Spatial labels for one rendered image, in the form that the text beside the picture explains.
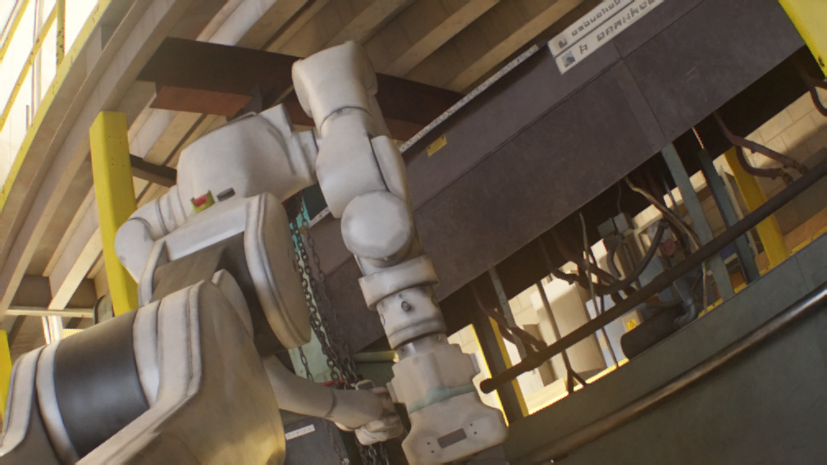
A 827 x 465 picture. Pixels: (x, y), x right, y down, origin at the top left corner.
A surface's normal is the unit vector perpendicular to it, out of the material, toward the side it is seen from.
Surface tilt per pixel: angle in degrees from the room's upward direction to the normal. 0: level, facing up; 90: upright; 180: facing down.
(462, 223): 90
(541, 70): 78
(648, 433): 90
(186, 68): 90
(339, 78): 66
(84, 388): 86
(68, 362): 62
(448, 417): 100
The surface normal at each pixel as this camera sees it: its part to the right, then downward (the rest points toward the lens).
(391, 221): 0.04, -0.22
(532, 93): -0.74, -0.22
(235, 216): -0.20, -0.47
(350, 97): 0.27, -0.70
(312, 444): -0.43, -0.20
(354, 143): -0.26, -0.70
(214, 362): 0.80, -0.55
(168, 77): 0.65, -0.47
